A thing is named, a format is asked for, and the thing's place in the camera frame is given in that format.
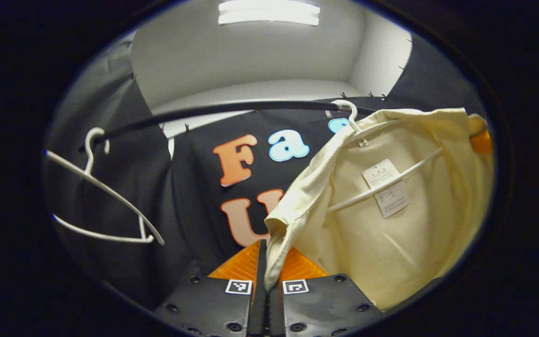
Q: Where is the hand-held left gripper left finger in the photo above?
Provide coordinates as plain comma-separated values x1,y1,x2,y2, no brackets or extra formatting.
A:
155,240,268,337

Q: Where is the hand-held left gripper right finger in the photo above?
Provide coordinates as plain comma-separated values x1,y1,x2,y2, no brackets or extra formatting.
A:
269,247,385,337

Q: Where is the cream collared shirt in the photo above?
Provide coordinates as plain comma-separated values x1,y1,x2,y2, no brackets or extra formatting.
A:
264,108,494,312

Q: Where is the white plastic hanger with shirt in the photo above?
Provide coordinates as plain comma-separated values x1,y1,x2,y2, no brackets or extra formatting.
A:
327,99,443,213

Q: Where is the black clothes rack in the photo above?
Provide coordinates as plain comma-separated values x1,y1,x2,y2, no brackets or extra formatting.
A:
79,100,378,153

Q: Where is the empty white plastic hanger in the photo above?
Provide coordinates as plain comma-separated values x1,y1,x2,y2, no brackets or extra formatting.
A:
45,127,166,246

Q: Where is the black backdrop cloth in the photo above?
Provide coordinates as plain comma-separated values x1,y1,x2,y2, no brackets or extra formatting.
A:
45,28,490,309

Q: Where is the ceiling light panel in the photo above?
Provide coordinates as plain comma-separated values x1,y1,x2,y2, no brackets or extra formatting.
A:
218,0,320,26

